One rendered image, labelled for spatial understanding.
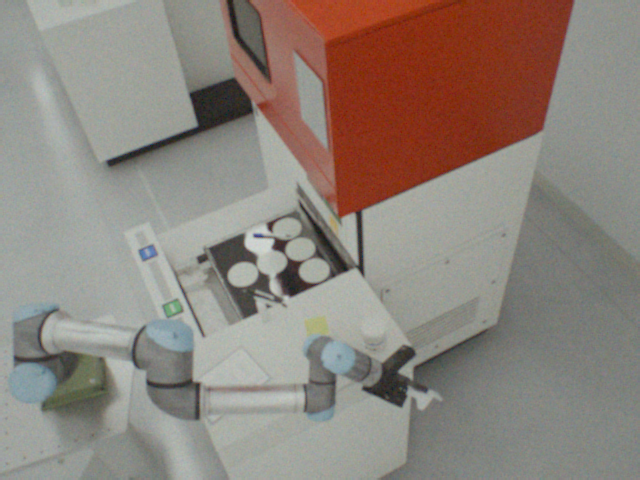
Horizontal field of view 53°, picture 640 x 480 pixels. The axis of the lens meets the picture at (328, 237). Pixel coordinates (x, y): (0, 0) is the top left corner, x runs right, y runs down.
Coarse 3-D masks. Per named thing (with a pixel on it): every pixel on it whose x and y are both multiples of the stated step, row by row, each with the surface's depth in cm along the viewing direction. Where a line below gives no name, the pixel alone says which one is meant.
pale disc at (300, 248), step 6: (294, 240) 226; (300, 240) 226; (306, 240) 226; (288, 246) 225; (294, 246) 224; (300, 246) 224; (306, 246) 224; (312, 246) 224; (288, 252) 223; (294, 252) 223; (300, 252) 223; (306, 252) 222; (312, 252) 222; (294, 258) 221; (300, 258) 221; (306, 258) 221
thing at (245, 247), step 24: (288, 216) 234; (240, 240) 228; (264, 240) 227; (288, 240) 226; (312, 240) 226; (216, 264) 222; (288, 264) 220; (240, 288) 214; (264, 288) 214; (288, 288) 213
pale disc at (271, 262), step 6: (270, 252) 223; (276, 252) 223; (264, 258) 222; (270, 258) 222; (276, 258) 221; (282, 258) 221; (258, 264) 220; (264, 264) 220; (270, 264) 220; (276, 264) 220; (282, 264) 220; (264, 270) 218; (270, 270) 218; (276, 270) 218
